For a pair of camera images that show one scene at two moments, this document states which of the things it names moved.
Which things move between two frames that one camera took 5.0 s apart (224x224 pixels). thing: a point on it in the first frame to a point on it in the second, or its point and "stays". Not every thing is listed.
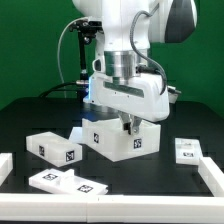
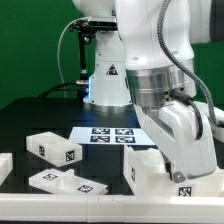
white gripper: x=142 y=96 to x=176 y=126
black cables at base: x=58 y=88 stays
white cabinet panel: x=65 y=181 stays
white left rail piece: x=6 y=166 stays
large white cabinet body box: x=106 y=135 to x=146 y=173
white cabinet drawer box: x=54 y=148 stays
